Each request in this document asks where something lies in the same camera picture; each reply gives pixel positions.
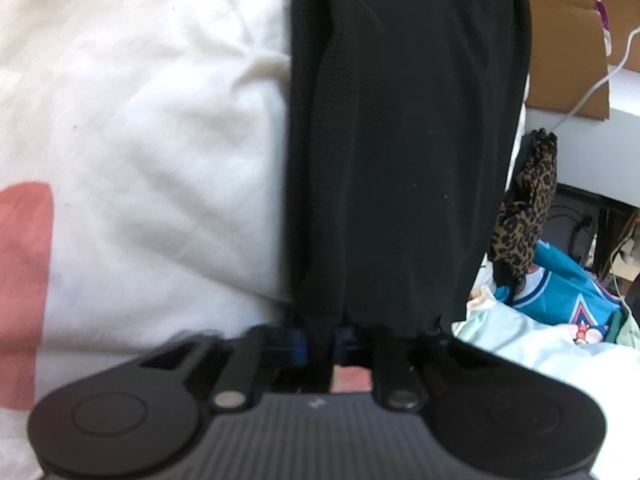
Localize white cable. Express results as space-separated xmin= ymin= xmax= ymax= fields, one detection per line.
xmin=550 ymin=25 xmax=640 ymax=133

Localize cream bear-print blanket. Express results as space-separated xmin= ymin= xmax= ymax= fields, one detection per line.
xmin=0 ymin=0 xmax=531 ymax=413

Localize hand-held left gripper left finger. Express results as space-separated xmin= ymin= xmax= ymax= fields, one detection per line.
xmin=142 ymin=326 xmax=307 ymax=411

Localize brown cardboard sheet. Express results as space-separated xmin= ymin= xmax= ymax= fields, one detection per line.
xmin=520 ymin=0 xmax=640 ymax=122

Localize black shorts with bear-print panels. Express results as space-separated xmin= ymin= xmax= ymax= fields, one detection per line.
xmin=282 ymin=0 xmax=532 ymax=396

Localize teal jersey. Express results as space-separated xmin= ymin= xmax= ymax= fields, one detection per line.
xmin=492 ymin=240 xmax=631 ymax=346

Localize black bag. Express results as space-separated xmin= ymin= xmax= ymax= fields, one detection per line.
xmin=537 ymin=182 xmax=608 ymax=271

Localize leopard print garment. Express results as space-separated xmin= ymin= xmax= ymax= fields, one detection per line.
xmin=487 ymin=128 xmax=559 ymax=281

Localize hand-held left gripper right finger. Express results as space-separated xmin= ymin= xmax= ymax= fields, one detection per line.
xmin=334 ymin=326 xmax=426 ymax=411

